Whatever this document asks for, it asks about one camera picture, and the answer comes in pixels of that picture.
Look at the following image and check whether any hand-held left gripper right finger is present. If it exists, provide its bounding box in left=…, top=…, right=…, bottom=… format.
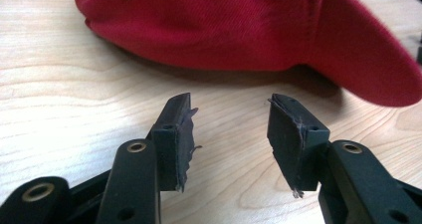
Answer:
left=267, top=93, right=331, bottom=199

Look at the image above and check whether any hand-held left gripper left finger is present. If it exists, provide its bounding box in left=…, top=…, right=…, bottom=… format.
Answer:
left=145, top=92, right=203, bottom=194

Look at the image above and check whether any red baseball cap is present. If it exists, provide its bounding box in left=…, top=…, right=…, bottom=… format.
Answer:
left=73, top=0, right=422, bottom=108

